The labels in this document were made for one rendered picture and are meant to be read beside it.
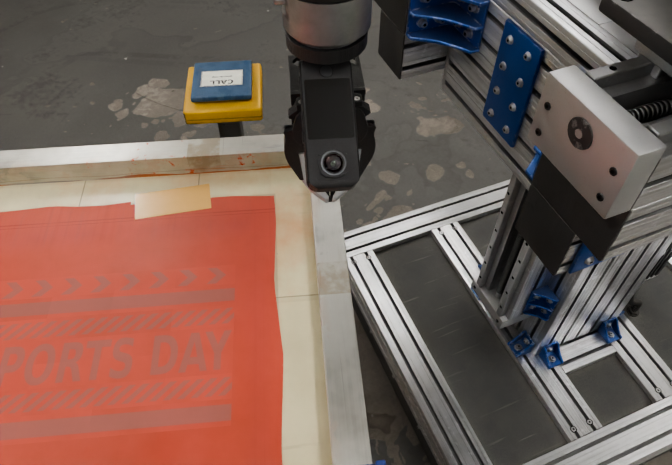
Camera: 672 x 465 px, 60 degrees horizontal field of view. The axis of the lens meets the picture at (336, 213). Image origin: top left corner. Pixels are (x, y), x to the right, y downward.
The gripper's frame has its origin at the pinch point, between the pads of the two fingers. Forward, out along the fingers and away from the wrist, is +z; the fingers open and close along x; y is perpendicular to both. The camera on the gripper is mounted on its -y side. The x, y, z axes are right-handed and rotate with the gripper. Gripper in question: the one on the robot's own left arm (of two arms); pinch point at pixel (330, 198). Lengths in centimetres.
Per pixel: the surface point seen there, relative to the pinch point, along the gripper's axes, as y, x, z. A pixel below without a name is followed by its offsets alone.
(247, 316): -5.9, 10.7, 13.9
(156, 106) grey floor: 155, 62, 112
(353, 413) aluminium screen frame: -20.2, -0.6, 10.2
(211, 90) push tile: 36.7, 16.9, 13.1
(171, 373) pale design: -12.5, 19.2, 13.8
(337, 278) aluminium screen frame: -3.7, -0.5, 10.5
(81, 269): 2.9, 32.0, 14.0
